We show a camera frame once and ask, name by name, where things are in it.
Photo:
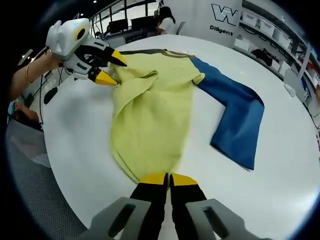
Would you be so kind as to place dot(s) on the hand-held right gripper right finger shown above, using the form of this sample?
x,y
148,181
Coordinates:
x,y
197,215

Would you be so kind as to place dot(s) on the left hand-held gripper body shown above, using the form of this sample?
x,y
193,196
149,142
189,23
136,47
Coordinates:
x,y
65,37

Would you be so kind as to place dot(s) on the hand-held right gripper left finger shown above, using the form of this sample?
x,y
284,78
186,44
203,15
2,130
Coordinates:
x,y
140,215

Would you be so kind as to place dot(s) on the yellow blue grey garment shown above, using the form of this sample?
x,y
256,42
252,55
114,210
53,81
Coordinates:
x,y
152,112

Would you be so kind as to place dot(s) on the person's left hand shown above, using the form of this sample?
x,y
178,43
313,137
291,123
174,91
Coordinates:
x,y
46,63

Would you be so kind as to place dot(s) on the black computer monitor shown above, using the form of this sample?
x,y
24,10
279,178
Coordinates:
x,y
143,24
118,26

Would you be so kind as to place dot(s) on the small black oval object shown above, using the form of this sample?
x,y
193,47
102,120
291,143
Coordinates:
x,y
50,95

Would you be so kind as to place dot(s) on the white storage bin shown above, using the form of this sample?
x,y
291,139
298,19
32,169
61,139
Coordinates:
x,y
249,18
282,35
266,26

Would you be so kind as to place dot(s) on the small white object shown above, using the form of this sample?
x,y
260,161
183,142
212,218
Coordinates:
x,y
290,90

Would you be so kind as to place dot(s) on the black cloth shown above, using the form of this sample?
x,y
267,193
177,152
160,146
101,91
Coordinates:
x,y
261,57

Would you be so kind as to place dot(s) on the white shelf rack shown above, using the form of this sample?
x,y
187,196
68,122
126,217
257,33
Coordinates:
x,y
282,45

